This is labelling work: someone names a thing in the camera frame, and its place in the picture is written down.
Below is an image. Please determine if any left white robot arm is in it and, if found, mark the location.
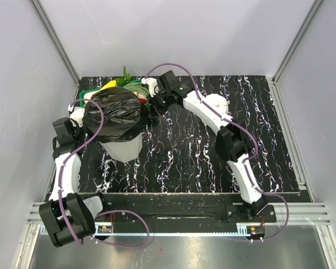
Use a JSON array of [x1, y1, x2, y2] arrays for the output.
[[39, 117, 110, 247]]

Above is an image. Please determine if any aluminium front rail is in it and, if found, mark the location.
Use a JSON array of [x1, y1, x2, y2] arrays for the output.
[[27, 202, 332, 225]]

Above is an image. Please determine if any right aluminium frame post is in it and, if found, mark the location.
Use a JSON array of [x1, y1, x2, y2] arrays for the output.
[[271, 0, 324, 84]]

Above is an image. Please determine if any green coiled bean bundle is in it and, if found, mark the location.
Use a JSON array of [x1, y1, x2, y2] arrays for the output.
[[123, 81, 150, 95]]

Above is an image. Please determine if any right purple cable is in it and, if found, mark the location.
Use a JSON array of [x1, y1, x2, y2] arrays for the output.
[[145, 63, 290, 242]]

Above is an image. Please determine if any green plastic basket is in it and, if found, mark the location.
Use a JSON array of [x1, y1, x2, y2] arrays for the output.
[[79, 80, 150, 110]]

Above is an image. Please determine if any white slotted cable duct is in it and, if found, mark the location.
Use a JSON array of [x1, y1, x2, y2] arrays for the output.
[[40, 222, 265, 235]]

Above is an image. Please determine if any left aluminium frame post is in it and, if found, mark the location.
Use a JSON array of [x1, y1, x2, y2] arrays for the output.
[[29, 0, 80, 85]]

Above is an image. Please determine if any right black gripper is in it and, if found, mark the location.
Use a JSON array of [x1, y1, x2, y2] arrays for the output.
[[146, 90, 172, 119]]

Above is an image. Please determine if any purple cable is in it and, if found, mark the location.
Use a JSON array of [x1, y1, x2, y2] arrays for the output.
[[145, 63, 290, 242], [58, 98, 151, 249]]

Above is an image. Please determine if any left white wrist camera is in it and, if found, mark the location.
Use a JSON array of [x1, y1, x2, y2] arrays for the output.
[[68, 105, 85, 127]]

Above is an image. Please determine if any black trash bag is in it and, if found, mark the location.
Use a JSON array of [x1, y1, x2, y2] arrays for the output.
[[82, 86, 149, 143]]

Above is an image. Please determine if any white translucent trash bin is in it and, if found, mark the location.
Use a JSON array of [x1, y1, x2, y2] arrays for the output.
[[100, 133, 142, 163]]

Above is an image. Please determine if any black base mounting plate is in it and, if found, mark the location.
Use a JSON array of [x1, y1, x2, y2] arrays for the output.
[[103, 193, 277, 224]]

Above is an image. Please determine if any aluminium frame post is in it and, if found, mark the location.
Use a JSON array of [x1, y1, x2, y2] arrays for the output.
[[271, 0, 324, 84], [29, 0, 80, 85]]

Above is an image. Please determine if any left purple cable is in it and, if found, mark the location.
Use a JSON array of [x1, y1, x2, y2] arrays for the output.
[[58, 98, 151, 249]]

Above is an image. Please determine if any green leafy toy plant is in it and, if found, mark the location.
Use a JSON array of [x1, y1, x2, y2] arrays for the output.
[[115, 66, 131, 86]]

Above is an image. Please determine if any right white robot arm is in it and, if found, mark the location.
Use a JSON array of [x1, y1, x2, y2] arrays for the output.
[[142, 71, 267, 222]]

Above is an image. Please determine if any yellow toy vegetable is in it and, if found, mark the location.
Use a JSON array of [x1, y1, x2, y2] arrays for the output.
[[101, 80, 117, 90]]

